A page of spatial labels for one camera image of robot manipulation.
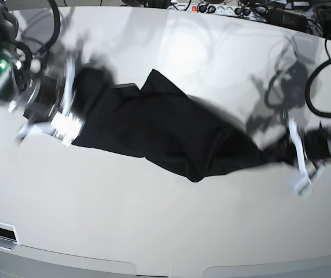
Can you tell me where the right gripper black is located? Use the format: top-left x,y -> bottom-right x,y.
23,74 -> 64,122

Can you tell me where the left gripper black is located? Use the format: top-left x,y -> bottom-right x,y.
303,127 -> 331,162

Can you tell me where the black t-shirt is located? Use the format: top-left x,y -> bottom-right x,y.
73,67 -> 292,182

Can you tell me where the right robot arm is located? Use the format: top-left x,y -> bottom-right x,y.
0,1 -> 75,120

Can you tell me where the white power strip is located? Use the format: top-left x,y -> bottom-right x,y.
168,1 -> 264,21

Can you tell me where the black corrugated left cable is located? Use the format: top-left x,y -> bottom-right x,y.
20,0 -> 62,56

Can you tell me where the black corrugated cable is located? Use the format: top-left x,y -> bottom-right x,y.
20,0 -> 62,56
304,54 -> 331,118

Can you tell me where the black corrugated right cable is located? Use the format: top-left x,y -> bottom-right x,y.
304,54 -> 331,118

